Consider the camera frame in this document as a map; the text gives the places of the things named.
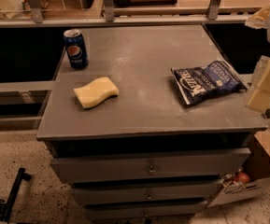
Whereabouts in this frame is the cardboard box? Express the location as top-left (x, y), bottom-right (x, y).
top-left (208, 131), bottom-right (270, 207)

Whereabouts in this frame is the blue Kettle chip bag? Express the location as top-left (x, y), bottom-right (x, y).
top-left (171, 60), bottom-right (249, 105)

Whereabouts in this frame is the top grey drawer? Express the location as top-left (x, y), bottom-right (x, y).
top-left (50, 147), bottom-right (250, 183)

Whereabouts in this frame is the red round item in box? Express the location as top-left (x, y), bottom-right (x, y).
top-left (235, 170), bottom-right (250, 184)

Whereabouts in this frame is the yellow sponge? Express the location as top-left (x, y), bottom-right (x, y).
top-left (74, 77), bottom-right (120, 109)

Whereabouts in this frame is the middle grey drawer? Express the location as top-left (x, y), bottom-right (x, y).
top-left (71, 180), bottom-right (221, 205)

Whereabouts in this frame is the grey drawer cabinet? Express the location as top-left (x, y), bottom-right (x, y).
top-left (36, 24), bottom-right (269, 222)

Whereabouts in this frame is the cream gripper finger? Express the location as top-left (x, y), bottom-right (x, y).
top-left (245, 4), bottom-right (270, 29)
top-left (247, 59), bottom-right (270, 113)

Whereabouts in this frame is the bottom grey drawer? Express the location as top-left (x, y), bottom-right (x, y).
top-left (85, 200), bottom-right (207, 220)

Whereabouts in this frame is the grey metal railing frame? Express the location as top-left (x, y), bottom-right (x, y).
top-left (0, 0), bottom-right (270, 27)

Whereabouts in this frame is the black stand leg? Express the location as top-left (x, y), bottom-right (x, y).
top-left (0, 168), bottom-right (31, 222)

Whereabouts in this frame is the grey drawer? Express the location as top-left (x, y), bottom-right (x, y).
top-left (71, 180), bottom-right (221, 205)
top-left (50, 147), bottom-right (250, 183)
top-left (85, 200), bottom-right (207, 220)

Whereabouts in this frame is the blue Pepsi can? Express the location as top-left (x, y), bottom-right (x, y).
top-left (64, 29), bottom-right (89, 69)

